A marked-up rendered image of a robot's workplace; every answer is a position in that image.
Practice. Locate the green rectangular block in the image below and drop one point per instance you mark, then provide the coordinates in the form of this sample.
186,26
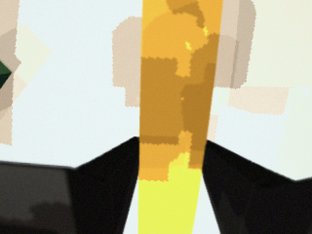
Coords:
4,74

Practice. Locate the yellow bar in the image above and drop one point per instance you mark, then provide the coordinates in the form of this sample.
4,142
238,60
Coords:
179,42

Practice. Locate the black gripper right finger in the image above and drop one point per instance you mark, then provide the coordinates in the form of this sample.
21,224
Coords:
250,199

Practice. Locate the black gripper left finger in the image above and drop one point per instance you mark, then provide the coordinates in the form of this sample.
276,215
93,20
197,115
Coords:
94,198

